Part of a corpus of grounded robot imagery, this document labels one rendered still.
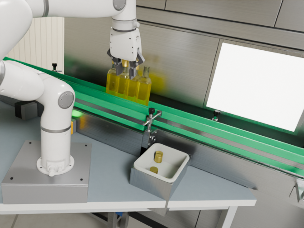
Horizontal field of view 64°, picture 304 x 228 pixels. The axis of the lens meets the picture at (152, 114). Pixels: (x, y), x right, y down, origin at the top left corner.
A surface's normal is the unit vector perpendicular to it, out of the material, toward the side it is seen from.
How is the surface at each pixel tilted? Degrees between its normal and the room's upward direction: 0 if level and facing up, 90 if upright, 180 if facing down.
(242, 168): 90
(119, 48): 108
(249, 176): 90
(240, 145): 90
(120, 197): 0
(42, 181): 1
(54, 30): 90
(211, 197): 0
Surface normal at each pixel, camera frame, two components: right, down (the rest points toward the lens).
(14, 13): 0.72, 0.42
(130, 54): -0.37, 0.58
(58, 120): 0.47, 0.47
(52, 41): 0.18, 0.41
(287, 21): -0.43, 0.30
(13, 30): 0.70, 0.59
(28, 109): 0.89, 0.29
